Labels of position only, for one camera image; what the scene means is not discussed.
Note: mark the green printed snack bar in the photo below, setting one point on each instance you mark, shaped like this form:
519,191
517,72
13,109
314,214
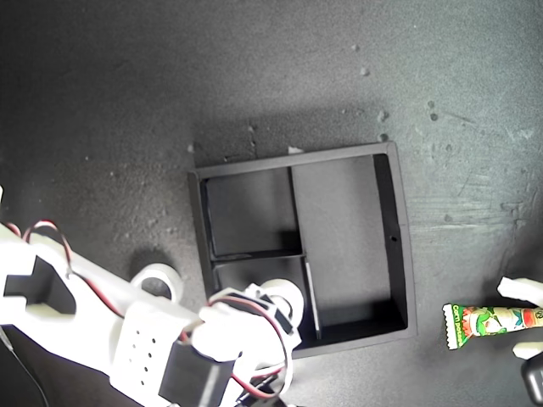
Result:
479,323

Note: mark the black tray with wells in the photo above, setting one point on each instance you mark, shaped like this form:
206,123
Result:
339,237

